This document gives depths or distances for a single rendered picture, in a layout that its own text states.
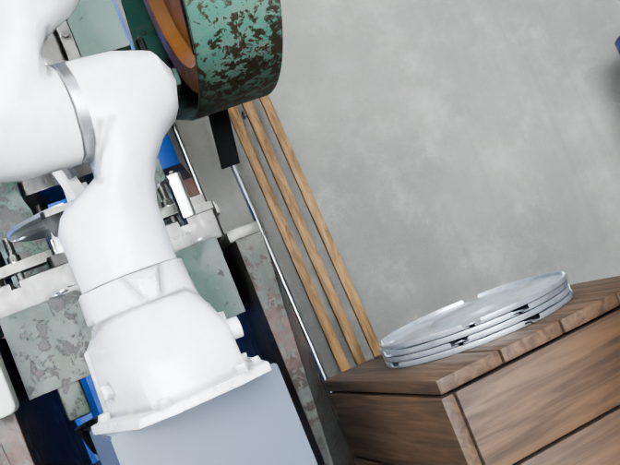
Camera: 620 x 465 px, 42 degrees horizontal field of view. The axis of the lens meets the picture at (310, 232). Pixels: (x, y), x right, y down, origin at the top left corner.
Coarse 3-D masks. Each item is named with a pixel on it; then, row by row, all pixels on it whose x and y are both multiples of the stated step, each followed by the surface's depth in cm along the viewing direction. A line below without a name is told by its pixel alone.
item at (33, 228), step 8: (32, 216) 139; (40, 216) 138; (24, 224) 140; (32, 224) 142; (40, 224) 145; (8, 232) 144; (16, 232) 143; (24, 232) 146; (32, 232) 150; (40, 232) 153; (48, 232) 156; (16, 240) 151; (24, 240) 154; (32, 240) 158
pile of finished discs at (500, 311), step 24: (504, 288) 132; (528, 288) 120; (552, 288) 109; (456, 312) 121; (480, 312) 114; (504, 312) 106; (528, 312) 107; (552, 312) 108; (408, 336) 121; (432, 336) 108; (456, 336) 107; (480, 336) 106; (408, 360) 112; (432, 360) 109
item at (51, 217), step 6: (66, 204) 135; (48, 210) 134; (54, 210) 134; (60, 210) 134; (42, 216) 134; (48, 216) 134; (54, 216) 136; (60, 216) 138; (48, 222) 139; (54, 222) 142; (48, 228) 145; (54, 228) 147; (54, 234) 154
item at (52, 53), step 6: (54, 30) 160; (54, 36) 160; (48, 42) 159; (54, 42) 159; (60, 42) 160; (48, 48) 159; (54, 48) 159; (60, 48) 159; (42, 54) 158; (48, 54) 159; (54, 54) 159; (60, 54) 159; (48, 60) 159; (54, 60) 159; (60, 60) 159; (66, 60) 160
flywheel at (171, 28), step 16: (144, 0) 208; (160, 0) 203; (176, 0) 188; (160, 16) 202; (176, 16) 195; (160, 32) 204; (176, 32) 199; (176, 48) 196; (176, 64) 198; (192, 64) 186; (192, 80) 187
